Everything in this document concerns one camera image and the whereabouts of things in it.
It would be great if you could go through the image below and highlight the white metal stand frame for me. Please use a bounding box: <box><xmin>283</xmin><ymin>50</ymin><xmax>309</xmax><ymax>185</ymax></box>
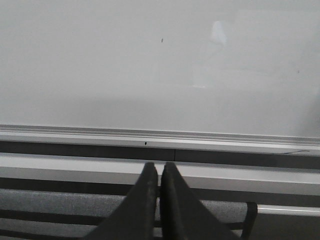
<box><xmin>0</xmin><ymin>153</ymin><xmax>320</xmax><ymax>240</ymax></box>

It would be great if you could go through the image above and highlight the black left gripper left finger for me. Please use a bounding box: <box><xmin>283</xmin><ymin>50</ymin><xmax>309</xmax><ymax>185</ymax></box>
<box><xmin>84</xmin><ymin>162</ymin><xmax>158</xmax><ymax>240</ymax></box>

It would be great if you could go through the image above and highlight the white whiteboard with aluminium frame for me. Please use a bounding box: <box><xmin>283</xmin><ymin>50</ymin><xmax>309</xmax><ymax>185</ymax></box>
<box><xmin>0</xmin><ymin>0</ymin><xmax>320</xmax><ymax>156</ymax></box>

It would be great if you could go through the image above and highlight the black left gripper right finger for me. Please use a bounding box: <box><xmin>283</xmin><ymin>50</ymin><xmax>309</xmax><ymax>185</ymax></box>
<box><xmin>160</xmin><ymin>162</ymin><xmax>240</xmax><ymax>240</ymax></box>

